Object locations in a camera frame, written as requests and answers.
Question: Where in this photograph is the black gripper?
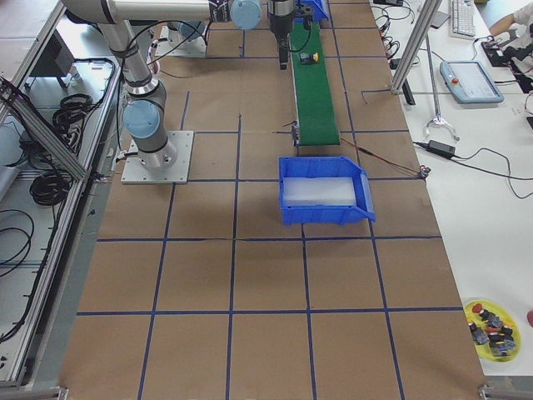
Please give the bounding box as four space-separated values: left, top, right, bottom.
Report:
267 0 296 69

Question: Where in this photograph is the yellow push button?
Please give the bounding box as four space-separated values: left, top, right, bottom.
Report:
299 52 320 65

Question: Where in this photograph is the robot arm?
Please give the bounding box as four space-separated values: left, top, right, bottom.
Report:
63 1 263 168

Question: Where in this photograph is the yellow plate of buttons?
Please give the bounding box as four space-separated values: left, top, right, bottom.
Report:
463 299 521 363

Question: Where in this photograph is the blue left bin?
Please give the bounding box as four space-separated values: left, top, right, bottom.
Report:
295 0 330 23

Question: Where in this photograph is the blue bin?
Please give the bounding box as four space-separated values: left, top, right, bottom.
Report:
279 156 376 225
295 0 330 23

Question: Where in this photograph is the green conveyor belt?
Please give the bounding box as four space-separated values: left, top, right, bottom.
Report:
290 22 340 146

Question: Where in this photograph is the blue right bin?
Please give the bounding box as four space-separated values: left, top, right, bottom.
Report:
279 156 376 225

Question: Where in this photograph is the white foam pad right bin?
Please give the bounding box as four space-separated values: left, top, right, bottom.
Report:
281 177 356 207

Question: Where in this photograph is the black power adapter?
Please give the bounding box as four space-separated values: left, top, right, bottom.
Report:
426 140 456 159

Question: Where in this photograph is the teach pendant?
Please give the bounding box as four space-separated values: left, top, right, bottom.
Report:
439 61 505 104

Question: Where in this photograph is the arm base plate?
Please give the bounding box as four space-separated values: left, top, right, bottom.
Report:
121 131 194 184
156 21 207 58

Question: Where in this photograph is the red conveyor wire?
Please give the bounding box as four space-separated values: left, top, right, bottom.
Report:
341 139 430 178

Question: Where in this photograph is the aluminium profile post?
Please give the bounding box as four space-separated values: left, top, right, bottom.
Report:
390 0 441 94

